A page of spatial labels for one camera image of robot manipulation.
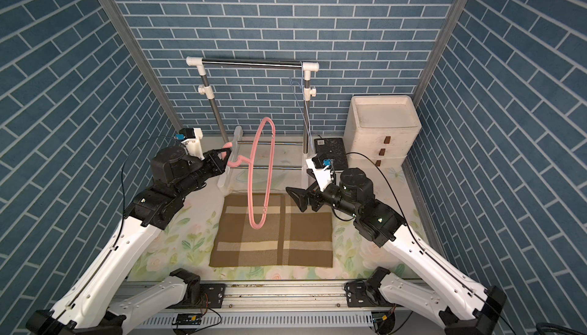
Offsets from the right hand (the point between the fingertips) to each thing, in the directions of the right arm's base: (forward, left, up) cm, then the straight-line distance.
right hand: (300, 181), depth 64 cm
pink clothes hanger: (+9, +18, -6) cm, 21 cm away
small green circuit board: (-32, +34, -36) cm, 59 cm away
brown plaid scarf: (-5, +4, -30) cm, 30 cm away
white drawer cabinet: (+35, -30, -9) cm, 47 cm away
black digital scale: (+42, -11, -31) cm, 53 cm away
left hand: (+7, +19, +4) cm, 21 cm away
